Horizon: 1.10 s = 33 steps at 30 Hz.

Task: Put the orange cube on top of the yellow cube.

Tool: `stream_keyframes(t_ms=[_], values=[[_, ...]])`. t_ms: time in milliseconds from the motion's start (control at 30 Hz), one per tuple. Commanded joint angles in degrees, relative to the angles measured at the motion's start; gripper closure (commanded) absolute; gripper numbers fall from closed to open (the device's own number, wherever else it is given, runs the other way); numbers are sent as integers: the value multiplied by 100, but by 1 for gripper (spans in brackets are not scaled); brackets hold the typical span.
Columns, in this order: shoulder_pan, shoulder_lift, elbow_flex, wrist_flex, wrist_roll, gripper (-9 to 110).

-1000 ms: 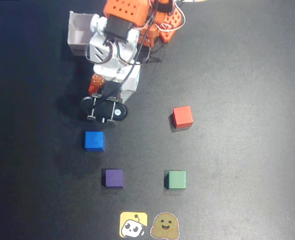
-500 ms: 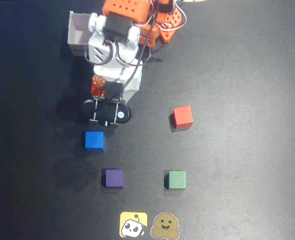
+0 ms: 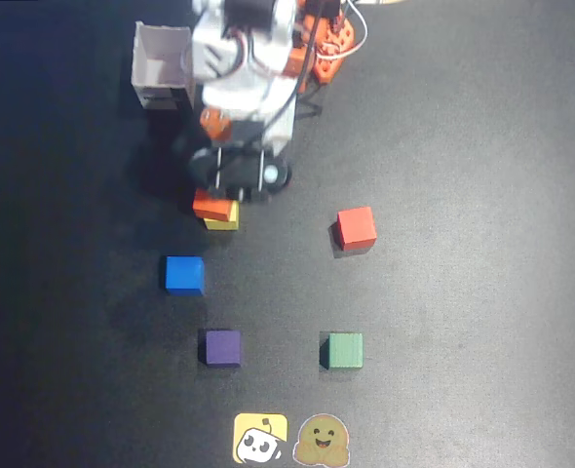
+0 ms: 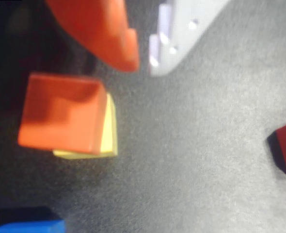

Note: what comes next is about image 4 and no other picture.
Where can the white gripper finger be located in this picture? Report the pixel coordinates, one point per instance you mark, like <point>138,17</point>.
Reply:
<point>181,36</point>

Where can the orange cube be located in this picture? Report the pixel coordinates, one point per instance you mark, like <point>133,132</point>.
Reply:
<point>60,114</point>

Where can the blue cube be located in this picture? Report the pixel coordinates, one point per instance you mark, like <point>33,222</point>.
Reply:
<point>29,225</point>

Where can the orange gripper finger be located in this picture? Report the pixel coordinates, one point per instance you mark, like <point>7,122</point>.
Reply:
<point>97,29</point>

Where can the black felt mat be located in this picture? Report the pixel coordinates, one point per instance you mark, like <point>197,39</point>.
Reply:
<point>194,145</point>

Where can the yellow cube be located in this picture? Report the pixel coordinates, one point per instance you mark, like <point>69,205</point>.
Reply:
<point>108,131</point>

